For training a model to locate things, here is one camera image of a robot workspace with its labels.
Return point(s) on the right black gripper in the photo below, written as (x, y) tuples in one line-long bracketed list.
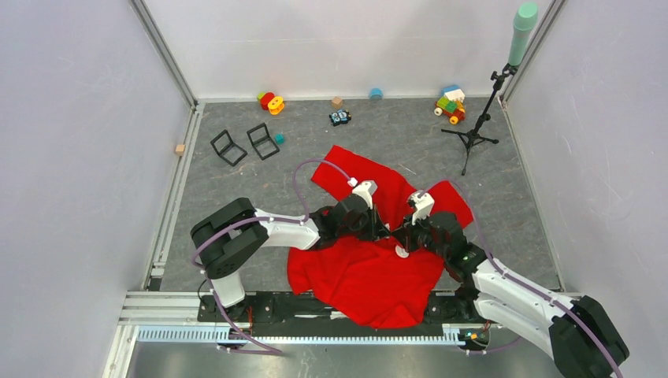
[(405, 232)]

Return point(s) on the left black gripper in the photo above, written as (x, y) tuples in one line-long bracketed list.
[(377, 230)]

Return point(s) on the round orange brooch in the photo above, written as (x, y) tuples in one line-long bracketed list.
[(401, 252)]

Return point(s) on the red t-shirt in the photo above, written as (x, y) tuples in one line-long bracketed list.
[(367, 281)]

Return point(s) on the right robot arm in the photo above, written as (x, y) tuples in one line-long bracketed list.
[(576, 333)]

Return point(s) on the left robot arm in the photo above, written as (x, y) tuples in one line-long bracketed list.
[(225, 240)]

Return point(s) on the teal cube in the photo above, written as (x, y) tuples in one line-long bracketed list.
[(279, 139)]

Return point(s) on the brown wooden cube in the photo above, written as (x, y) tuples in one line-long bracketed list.
[(337, 103)]

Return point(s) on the blue cylinder block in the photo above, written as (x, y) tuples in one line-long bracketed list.
[(375, 93)]

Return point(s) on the colourful brick toy car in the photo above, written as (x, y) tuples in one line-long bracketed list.
[(450, 104)]

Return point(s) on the black display case right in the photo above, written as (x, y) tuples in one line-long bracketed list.
[(259, 137)]

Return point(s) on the black display case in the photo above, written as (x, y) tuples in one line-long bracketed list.
[(259, 137), (227, 149)]

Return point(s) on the black display case left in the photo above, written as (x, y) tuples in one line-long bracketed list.
[(227, 149)]

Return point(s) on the red yellow green toy blocks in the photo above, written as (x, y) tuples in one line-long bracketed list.
[(270, 102)]

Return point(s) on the green microphone on tripod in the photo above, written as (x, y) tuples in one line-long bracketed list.
[(525, 20)]

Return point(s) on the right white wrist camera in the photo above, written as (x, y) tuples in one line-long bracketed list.
[(422, 204)]

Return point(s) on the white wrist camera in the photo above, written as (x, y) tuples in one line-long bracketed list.
[(422, 204), (363, 189)]

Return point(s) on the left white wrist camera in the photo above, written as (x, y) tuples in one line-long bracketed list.
[(363, 189)]

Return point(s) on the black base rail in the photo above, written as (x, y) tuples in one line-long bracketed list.
[(282, 313)]

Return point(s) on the tan wooden cube on rail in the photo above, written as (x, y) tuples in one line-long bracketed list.
[(180, 150)]

